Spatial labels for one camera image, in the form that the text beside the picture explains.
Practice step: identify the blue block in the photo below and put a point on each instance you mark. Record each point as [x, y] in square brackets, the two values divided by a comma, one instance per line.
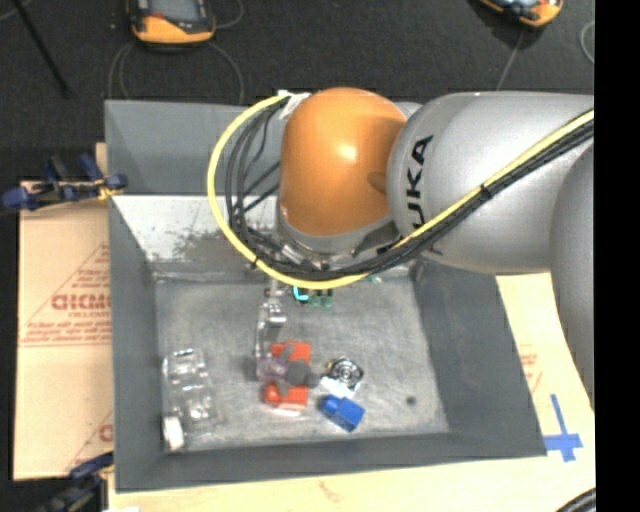
[345, 413]

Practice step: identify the silver round white-based thing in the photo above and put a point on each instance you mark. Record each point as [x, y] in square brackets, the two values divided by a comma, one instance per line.
[344, 372]

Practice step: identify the clear plastic bottle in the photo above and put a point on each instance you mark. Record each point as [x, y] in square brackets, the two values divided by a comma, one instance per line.
[190, 385]

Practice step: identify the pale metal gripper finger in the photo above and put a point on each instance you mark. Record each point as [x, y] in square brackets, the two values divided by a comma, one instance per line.
[274, 369]
[274, 314]

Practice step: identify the grey metal bin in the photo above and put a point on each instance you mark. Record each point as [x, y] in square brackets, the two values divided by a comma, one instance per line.
[380, 330]

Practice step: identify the brown cardboard board, red print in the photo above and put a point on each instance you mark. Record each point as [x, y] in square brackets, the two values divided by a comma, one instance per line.
[62, 360]

